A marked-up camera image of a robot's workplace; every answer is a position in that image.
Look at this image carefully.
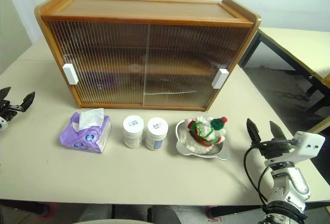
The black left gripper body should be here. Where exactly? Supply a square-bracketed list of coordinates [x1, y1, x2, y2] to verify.
[0, 100, 24, 121]

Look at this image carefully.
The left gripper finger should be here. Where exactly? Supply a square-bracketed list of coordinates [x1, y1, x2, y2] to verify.
[21, 91, 36, 113]
[0, 87, 12, 102]

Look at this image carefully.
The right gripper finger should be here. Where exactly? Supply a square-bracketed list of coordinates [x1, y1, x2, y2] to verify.
[246, 118, 261, 143]
[269, 120, 287, 140]

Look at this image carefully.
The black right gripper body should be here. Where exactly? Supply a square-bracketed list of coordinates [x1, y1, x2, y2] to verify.
[254, 138, 295, 159]

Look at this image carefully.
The white knitted toy green hat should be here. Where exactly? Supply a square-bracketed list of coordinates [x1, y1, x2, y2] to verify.
[183, 116, 228, 155]

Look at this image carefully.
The white door handle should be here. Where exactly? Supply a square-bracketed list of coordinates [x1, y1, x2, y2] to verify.
[62, 63, 79, 86]

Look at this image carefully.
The white box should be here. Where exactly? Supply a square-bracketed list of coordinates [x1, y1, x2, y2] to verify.
[211, 69, 229, 89]

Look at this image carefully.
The purple tissue pack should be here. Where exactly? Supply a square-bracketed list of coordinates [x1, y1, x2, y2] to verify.
[58, 108, 112, 154]

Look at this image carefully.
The ribbed clear sliding door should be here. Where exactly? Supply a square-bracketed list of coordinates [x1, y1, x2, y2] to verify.
[47, 20, 151, 107]
[143, 24, 245, 108]

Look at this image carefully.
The white plastic jar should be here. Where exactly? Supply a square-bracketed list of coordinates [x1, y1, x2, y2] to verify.
[122, 115, 144, 149]
[144, 117, 169, 151]

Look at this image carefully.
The wooden cabinet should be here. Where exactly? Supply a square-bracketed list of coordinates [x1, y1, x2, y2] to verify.
[34, 0, 262, 111]

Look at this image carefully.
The black table base bar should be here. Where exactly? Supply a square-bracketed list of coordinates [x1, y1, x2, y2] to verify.
[206, 202, 330, 220]
[0, 200, 51, 216]

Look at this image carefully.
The dark grey rounded shape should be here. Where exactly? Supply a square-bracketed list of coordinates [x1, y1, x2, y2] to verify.
[151, 205, 179, 224]

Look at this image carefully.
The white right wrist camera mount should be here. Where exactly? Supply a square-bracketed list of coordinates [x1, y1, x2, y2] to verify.
[264, 131, 326, 169]

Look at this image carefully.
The beige table with black frame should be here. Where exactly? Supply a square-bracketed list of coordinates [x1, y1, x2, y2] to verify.
[238, 26, 330, 134]

